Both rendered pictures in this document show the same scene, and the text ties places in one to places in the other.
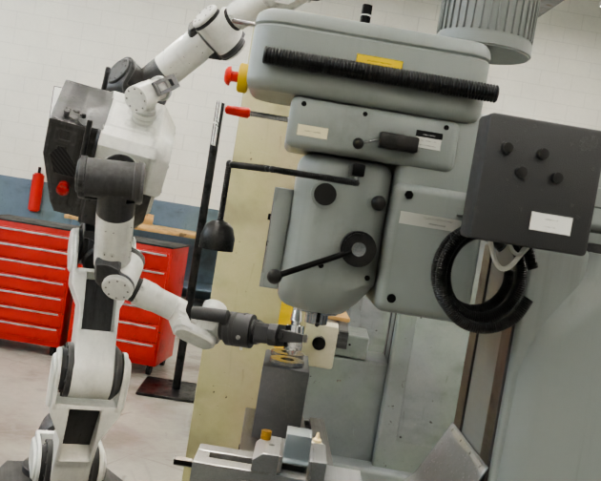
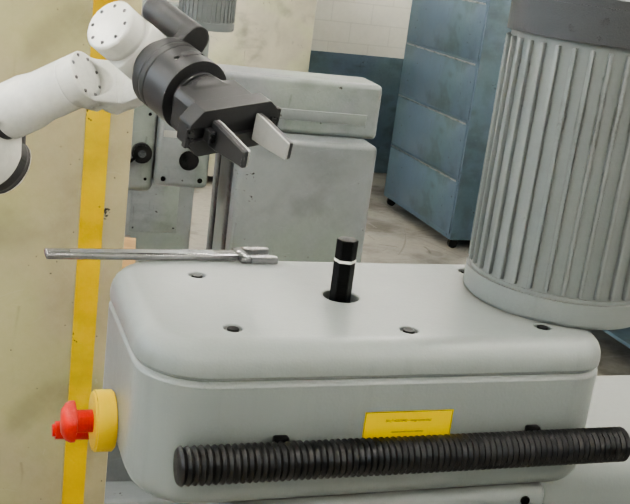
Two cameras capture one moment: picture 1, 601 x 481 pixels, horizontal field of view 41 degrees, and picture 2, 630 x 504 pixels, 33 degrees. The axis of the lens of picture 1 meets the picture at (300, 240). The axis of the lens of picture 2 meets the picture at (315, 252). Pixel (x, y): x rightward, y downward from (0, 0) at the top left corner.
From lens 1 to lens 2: 1.07 m
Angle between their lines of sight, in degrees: 23
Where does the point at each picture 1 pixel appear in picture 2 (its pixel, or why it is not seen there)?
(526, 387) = not seen: outside the picture
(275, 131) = not seen: hidden behind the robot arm
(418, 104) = (479, 477)
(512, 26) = not seen: outside the picture
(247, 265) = (8, 311)
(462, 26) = (544, 292)
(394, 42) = (436, 375)
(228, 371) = not seen: outside the picture
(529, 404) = not seen: outside the picture
